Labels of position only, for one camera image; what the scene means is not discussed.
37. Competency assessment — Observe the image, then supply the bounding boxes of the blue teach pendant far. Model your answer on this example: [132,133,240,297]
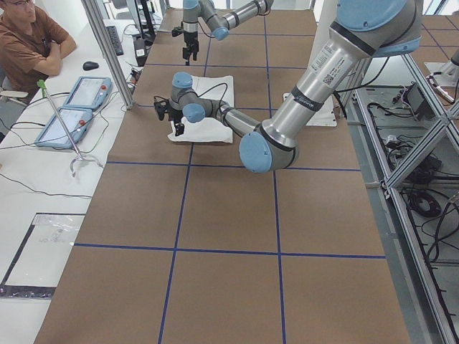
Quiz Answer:
[63,76,113,110]

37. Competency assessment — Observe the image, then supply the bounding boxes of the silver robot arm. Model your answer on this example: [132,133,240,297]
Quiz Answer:
[172,0,273,65]
[166,1,423,173]

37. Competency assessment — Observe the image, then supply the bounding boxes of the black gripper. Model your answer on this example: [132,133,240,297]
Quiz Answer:
[169,107,185,136]
[183,32,199,66]

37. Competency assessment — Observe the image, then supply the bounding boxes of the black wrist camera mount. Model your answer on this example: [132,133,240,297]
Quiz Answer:
[153,96,169,121]
[171,27,184,37]

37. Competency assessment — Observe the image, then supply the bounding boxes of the blue teach pendant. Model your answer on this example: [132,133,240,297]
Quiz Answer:
[34,107,93,150]
[63,76,113,110]

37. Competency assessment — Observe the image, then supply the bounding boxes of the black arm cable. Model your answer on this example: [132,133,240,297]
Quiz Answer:
[195,82,230,101]

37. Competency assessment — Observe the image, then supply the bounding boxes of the black box under frame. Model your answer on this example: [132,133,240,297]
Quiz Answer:
[402,82,432,120]

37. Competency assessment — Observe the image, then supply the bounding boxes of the white camera stand column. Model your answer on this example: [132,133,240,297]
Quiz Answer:
[273,1,351,132]

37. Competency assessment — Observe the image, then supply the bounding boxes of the white long-sleeve printed shirt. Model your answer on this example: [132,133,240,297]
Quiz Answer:
[167,72,235,144]

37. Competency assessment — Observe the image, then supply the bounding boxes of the blue teach pendant near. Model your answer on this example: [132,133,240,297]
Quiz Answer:
[34,107,93,150]

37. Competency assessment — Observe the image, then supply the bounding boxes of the black bordered white sheet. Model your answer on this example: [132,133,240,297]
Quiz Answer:
[1,213,85,300]

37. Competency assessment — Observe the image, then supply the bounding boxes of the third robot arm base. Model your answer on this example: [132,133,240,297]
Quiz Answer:
[425,50,458,103]

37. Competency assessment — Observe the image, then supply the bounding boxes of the black power adapter box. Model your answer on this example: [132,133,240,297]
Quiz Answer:
[133,38,148,67]

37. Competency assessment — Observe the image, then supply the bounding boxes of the person in brown shirt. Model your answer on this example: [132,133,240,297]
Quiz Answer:
[1,1,77,95]

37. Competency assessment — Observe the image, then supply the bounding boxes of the aluminium frame post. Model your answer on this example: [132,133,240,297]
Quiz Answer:
[81,0,134,110]

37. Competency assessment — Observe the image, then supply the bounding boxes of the black keyboard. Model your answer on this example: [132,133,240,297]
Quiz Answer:
[106,25,124,56]

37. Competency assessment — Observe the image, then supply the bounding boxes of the metal rod stand green tip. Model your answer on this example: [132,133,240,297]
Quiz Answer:
[37,80,104,178]

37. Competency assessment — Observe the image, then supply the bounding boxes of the black computer mouse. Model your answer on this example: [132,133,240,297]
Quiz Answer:
[82,61,99,71]

